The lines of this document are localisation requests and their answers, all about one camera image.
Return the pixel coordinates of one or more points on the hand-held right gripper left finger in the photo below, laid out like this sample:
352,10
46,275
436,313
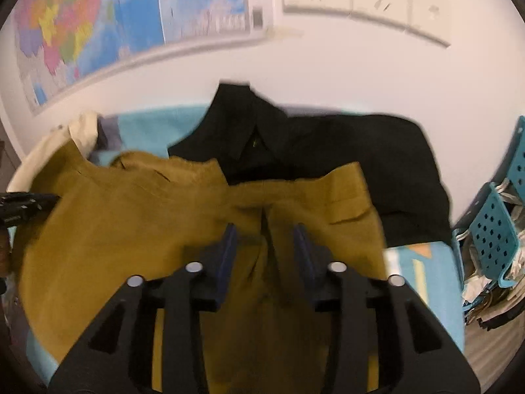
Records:
228,256

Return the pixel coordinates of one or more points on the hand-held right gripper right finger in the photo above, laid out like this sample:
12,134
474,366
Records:
304,256

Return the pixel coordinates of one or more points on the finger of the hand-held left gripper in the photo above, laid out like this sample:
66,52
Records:
24,207

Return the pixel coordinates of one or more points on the olive button-up shirt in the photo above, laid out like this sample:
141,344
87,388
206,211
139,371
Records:
123,230

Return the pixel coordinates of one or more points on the cream white cloth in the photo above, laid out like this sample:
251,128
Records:
82,129

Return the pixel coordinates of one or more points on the black collared shirt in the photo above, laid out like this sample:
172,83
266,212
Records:
348,156

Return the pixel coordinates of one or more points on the grey cloth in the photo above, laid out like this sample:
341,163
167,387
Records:
110,133

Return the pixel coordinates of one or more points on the teal bedsheet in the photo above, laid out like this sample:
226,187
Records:
141,127

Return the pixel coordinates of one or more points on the teal perforated basket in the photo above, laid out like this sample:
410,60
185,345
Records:
517,147
492,230

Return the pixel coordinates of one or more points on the colourful wall map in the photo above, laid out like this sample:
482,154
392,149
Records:
102,20

